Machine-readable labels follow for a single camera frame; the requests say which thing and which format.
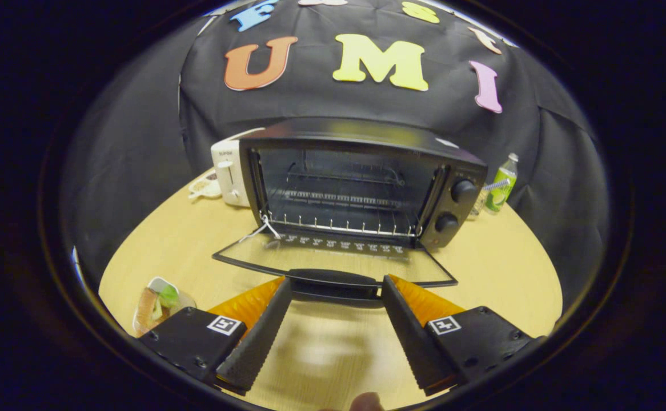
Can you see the green label plastic bottle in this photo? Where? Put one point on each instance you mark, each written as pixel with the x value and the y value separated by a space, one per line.
pixel 501 191

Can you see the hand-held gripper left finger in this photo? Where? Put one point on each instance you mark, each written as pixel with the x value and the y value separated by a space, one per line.
pixel 259 342

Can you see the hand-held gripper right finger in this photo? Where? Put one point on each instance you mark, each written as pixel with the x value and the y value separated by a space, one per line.
pixel 410 337

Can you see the black backdrop cloth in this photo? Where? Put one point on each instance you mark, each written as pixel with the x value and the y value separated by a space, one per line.
pixel 333 103

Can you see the white pop-up toaster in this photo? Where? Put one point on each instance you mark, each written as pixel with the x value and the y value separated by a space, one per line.
pixel 227 171

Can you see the blue white striped straw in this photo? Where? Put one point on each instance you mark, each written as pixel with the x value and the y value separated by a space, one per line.
pixel 496 184

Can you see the small white bowl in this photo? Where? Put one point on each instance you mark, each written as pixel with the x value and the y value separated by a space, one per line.
pixel 204 187

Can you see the clear ribbed glass cup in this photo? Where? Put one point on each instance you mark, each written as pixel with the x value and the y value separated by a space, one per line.
pixel 478 202

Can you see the black toaster oven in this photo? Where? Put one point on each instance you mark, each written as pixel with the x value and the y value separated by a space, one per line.
pixel 361 134

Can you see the white sandwich plate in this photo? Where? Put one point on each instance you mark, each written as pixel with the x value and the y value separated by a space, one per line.
pixel 187 299

